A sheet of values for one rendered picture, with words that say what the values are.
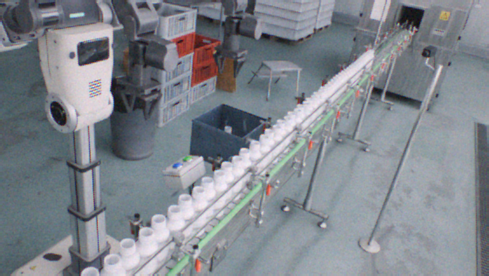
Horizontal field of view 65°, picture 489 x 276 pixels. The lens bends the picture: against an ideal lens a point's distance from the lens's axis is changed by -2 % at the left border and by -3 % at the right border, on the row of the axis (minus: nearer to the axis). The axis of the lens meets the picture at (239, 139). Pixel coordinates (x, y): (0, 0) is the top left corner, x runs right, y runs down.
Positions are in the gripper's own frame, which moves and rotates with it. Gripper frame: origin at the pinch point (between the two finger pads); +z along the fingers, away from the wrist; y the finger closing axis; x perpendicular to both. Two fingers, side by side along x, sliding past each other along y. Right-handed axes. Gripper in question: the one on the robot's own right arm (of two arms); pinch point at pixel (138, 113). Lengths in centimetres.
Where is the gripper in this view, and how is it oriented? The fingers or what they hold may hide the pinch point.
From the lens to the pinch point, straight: 107.9
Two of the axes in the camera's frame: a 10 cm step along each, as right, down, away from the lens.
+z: -1.4, 8.7, 4.7
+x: 4.8, -3.5, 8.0
